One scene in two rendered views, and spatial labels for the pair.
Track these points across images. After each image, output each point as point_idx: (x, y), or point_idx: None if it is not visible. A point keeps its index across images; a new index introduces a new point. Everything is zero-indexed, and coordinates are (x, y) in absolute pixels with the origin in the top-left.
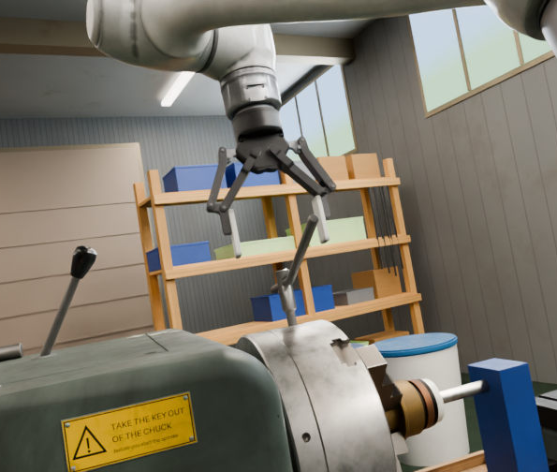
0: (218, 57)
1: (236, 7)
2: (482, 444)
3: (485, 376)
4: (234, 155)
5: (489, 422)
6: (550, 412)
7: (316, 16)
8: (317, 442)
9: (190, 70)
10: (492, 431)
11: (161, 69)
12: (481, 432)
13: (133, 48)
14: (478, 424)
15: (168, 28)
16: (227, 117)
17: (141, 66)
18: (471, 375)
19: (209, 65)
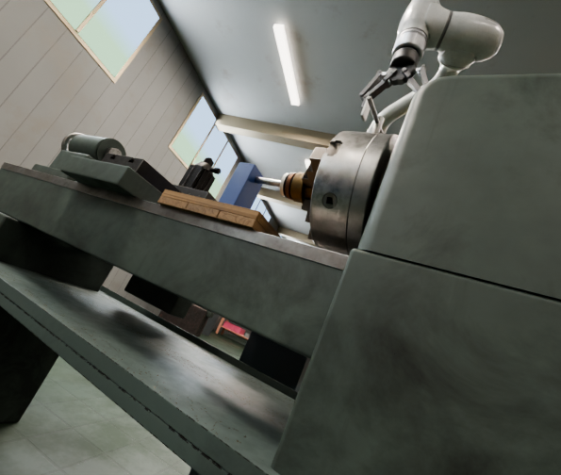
0: (431, 49)
1: None
2: (236, 202)
3: (259, 176)
4: (416, 72)
5: (246, 195)
6: (162, 179)
7: (404, 111)
8: None
9: (446, 41)
10: (245, 200)
11: (462, 44)
12: (239, 196)
13: (475, 59)
14: (240, 192)
15: (457, 73)
16: (420, 51)
17: (473, 46)
18: (254, 170)
19: (436, 47)
